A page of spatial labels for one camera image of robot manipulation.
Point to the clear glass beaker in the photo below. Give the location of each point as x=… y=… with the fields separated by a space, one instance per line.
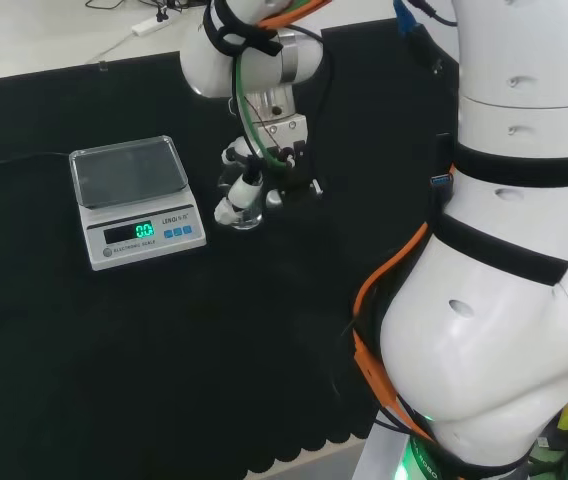
x=251 y=220

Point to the clear cloth clip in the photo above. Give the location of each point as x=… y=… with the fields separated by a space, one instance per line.
x=103 y=66

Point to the white power strip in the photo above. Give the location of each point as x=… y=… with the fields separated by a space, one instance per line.
x=149 y=24

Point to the white electronic balance steel pan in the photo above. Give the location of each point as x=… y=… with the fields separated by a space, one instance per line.
x=134 y=220

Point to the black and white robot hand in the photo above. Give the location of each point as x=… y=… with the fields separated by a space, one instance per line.
x=296 y=167

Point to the black bench cloth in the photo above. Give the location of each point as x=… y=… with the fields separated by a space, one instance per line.
x=114 y=350

